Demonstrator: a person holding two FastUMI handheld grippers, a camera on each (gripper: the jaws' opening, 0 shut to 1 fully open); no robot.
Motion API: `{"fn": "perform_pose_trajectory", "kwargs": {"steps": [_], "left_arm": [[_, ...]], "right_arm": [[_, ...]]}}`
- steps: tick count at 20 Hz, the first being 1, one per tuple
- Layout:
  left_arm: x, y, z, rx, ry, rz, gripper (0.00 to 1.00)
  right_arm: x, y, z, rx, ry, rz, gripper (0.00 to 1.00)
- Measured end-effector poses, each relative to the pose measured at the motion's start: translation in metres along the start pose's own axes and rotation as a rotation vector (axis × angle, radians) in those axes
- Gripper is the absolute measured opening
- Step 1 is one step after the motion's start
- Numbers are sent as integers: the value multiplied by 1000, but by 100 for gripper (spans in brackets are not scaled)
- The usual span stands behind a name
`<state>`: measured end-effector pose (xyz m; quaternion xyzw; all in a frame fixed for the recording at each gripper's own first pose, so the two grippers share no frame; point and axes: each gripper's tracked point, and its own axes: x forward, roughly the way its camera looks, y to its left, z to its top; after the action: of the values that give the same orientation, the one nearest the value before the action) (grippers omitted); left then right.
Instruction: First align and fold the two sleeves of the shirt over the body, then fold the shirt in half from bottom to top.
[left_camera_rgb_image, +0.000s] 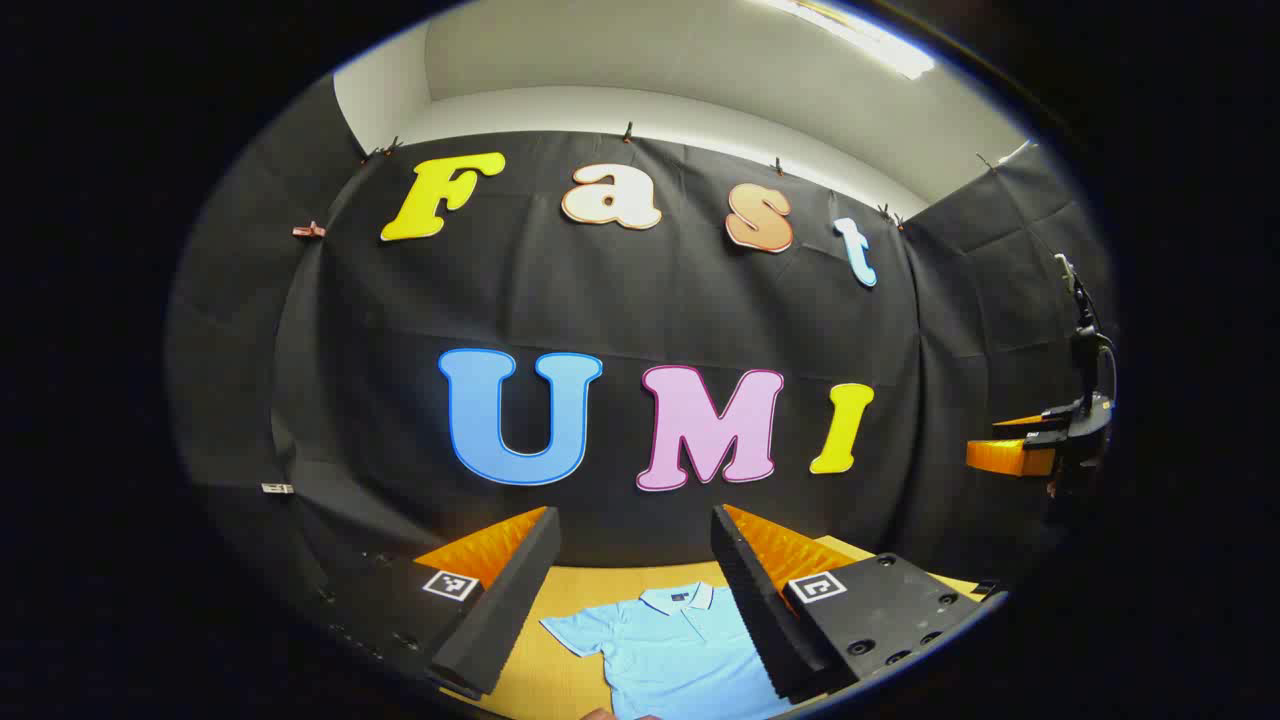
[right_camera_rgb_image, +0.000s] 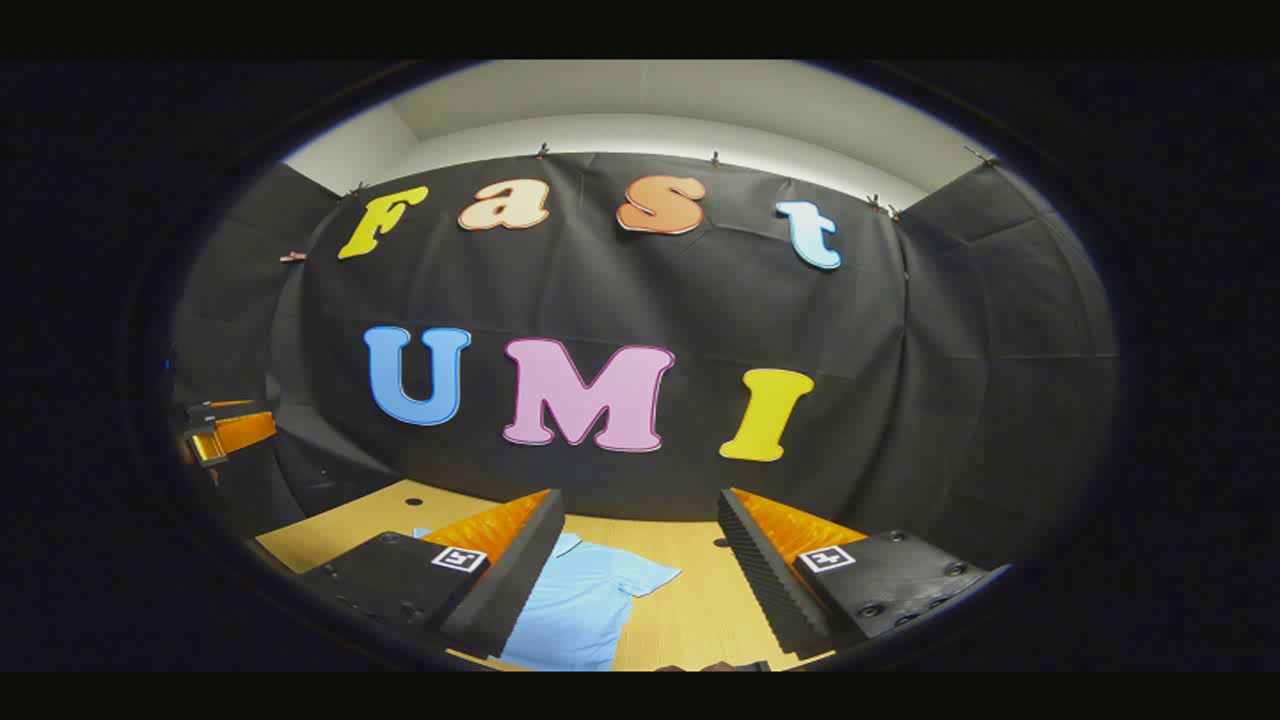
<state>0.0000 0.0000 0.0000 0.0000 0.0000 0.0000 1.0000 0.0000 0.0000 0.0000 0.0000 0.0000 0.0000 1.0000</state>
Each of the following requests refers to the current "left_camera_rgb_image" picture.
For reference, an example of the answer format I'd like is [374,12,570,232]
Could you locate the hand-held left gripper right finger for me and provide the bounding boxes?
[711,504,1008,705]

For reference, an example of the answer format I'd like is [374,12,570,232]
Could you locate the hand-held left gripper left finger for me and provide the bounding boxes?
[292,505,563,699]

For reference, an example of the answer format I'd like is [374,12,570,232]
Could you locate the light blue T-shirt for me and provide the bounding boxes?
[540,581,797,720]

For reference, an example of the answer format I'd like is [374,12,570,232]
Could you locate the ceiling light strip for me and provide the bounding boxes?
[760,0,937,81]

